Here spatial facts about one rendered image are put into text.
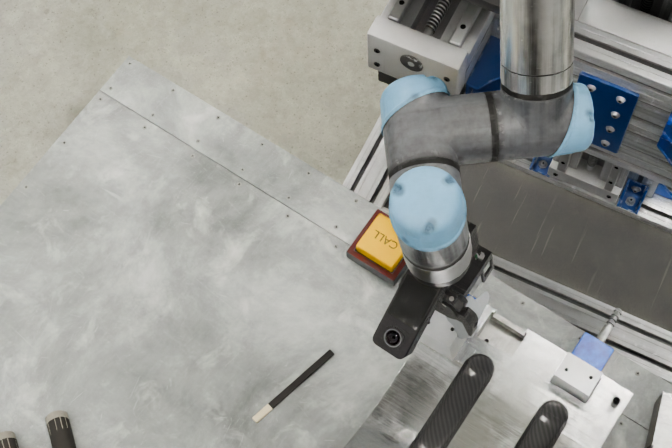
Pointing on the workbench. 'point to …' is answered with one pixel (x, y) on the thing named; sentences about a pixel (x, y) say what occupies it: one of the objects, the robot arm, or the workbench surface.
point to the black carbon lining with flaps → (554, 415)
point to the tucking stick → (292, 386)
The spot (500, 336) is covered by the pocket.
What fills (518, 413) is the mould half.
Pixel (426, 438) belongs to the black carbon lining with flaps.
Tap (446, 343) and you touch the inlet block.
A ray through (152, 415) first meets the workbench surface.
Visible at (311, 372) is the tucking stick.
